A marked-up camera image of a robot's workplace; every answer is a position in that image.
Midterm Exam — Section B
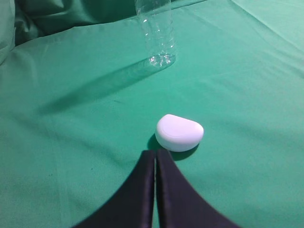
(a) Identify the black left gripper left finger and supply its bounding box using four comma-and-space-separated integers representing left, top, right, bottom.
75, 150, 155, 228

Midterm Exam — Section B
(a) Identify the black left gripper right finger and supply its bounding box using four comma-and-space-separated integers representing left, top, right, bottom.
156, 149, 239, 228

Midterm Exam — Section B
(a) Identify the white rounded plastic case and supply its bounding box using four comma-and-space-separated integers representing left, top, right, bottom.
155, 114, 204, 152

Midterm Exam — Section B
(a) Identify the green tablecloth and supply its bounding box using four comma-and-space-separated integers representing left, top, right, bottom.
0, 0, 304, 228

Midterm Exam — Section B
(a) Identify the clear plastic bottle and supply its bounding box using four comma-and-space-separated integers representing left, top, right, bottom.
135, 0, 176, 69

